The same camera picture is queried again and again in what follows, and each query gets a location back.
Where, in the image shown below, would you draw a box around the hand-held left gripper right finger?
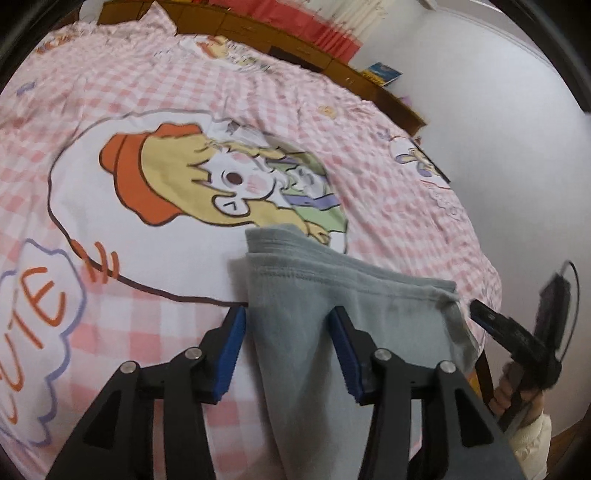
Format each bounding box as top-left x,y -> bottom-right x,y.
327,305 -> 522,480

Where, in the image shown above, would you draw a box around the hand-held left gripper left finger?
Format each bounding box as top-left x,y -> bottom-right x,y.
46,305 -> 247,480

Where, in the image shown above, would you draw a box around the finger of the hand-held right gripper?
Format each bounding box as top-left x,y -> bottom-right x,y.
468,299 -> 523,350

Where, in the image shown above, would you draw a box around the grey pants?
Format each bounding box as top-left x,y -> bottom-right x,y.
228,224 -> 478,480

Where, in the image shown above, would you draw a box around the person's right hand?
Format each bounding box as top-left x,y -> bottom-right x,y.
488,363 -> 543,422

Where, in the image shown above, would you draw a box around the blue book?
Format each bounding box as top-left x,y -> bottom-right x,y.
361,61 -> 403,86

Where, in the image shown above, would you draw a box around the pink checked printed blanket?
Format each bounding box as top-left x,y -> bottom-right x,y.
0,7 -> 504,480

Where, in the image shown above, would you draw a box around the wooden cabinet row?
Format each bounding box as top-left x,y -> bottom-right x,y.
97,0 -> 428,137

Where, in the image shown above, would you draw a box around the red and white curtain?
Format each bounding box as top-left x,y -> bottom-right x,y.
185,0 -> 398,58

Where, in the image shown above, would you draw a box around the black cable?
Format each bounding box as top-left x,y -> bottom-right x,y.
555,260 -> 581,366

